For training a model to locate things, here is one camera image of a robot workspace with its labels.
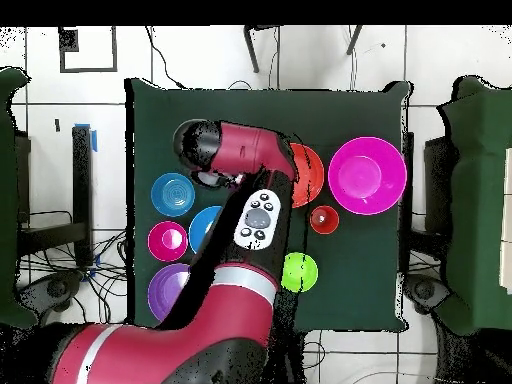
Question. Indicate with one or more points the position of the black metal leg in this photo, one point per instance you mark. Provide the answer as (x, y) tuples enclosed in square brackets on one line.
[(251, 48), (354, 40)]

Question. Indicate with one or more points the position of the black office chair base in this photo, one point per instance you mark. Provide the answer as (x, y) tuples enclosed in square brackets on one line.
[(56, 288), (424, 290)]

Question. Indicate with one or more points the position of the dark green table cloth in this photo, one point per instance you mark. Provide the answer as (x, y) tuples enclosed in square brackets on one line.
[(240, 104)]

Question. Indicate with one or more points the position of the large pink bowl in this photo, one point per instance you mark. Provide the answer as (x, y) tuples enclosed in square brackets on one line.
[(367, 176)]

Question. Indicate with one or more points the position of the black stand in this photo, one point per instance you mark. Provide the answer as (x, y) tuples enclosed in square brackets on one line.
[(438, 180), (82, 180)]

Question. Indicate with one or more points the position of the green covered side table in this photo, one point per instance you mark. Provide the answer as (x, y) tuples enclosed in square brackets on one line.
[(8, 200), (476, 200)]

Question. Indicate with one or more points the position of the small blue bowl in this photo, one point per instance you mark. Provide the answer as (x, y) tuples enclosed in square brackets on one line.
[(172, 194)]

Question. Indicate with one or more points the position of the large blue bowl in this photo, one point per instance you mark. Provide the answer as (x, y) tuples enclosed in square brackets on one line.
[(202, 228)]

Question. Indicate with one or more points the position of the white boxes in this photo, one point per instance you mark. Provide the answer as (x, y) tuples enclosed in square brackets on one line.
[(507, 220)]

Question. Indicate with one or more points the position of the orange cup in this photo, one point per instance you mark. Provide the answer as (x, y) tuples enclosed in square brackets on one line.
[(324, 220)]

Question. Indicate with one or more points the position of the green bowl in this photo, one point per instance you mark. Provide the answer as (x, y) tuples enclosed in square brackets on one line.
[(300, 272)]

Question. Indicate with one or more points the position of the small magenta bowl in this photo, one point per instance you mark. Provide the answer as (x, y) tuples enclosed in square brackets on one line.
[(167, 241)]

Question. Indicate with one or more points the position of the orange bowl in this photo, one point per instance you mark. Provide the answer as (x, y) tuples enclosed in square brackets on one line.
[(314, 172)]

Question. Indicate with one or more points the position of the purple bowl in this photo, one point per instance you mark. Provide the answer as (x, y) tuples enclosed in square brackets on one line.
[(164, 296)]

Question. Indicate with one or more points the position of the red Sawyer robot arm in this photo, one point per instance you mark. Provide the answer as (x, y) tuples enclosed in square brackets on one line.
[(240, 320)]

